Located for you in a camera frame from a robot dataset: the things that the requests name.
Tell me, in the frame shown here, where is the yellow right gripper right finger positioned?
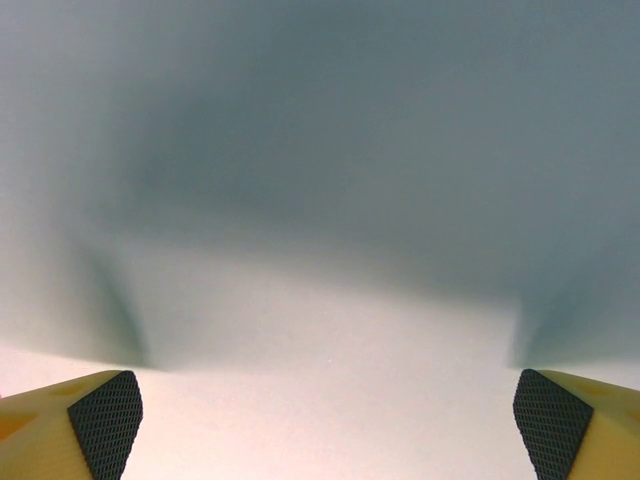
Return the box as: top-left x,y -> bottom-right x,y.
513,368 -> 640,480

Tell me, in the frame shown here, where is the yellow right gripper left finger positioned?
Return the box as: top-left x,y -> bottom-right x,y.
0,369 -> 145,480

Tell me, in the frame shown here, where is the light green paper sheet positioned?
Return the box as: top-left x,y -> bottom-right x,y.
0,0 -> 640,480

